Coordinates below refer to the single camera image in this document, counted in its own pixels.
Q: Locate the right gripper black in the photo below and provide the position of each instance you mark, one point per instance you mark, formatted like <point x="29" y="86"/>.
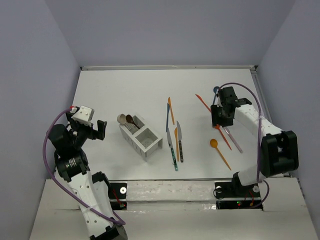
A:
<point x="216" y="119"/>

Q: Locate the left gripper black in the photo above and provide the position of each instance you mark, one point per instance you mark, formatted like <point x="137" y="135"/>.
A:
<point x="93" y="133"/>

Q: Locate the red-orange spoon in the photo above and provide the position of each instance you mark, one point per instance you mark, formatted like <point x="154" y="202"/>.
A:
<point x="223" y="136"/>

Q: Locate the beige spoon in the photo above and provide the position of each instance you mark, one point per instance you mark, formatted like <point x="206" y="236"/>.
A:
<point x="121" y="119"/>

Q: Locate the brown spoon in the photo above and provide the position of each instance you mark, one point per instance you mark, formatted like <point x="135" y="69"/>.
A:
<point x="130" y="120"/>

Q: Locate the yellow-orange spoon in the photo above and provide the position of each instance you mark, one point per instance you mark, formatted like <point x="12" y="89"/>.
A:
<point x="214" y="144"/>

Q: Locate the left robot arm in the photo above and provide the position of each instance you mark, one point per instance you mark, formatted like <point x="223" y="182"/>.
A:
<point x="91" y="191"/>

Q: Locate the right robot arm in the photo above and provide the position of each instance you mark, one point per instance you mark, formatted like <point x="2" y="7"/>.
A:
<point x="277" y="150"/>

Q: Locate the red-orange knife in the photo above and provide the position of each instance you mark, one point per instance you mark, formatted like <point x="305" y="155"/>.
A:
<point x="203" y="102"/>

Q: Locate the dark blue spoon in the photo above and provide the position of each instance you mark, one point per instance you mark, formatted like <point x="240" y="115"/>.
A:
<point x="216" y="95"/>

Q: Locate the white utensil caddy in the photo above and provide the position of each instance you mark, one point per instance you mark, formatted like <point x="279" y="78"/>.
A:
<point x="145" y="141"/>

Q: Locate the orange knife lower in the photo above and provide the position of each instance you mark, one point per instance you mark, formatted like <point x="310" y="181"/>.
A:
<point x="177" y="144"/>

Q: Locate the orange knife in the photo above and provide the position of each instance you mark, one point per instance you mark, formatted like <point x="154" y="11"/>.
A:
<point x="171" y="110"/>
<point x="177" y="144"/>

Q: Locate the blue knife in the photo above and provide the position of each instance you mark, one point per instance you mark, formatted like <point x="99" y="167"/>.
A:
<point x="167" y="117"/>

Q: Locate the orange knife upper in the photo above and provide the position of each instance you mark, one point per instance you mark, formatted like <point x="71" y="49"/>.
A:
<point x="171" y="110"/>

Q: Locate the white cardboard front cover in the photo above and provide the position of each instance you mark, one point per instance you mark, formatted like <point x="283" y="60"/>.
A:
<point x="59" y="218"/>

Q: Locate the pink handle knife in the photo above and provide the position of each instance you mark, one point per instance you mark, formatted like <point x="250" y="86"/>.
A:
<point x="233" y="139"/>

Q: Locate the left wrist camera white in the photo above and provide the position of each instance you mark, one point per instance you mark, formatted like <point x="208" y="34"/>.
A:
<point x="84" y="115"/>

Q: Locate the dark handle steel knife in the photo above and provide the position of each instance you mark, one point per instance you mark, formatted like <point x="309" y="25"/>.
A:
<point x="179" y="135"/>

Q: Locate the teal patterned handle knife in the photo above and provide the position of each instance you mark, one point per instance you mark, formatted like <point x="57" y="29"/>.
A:
<point x="170" y="144"/>

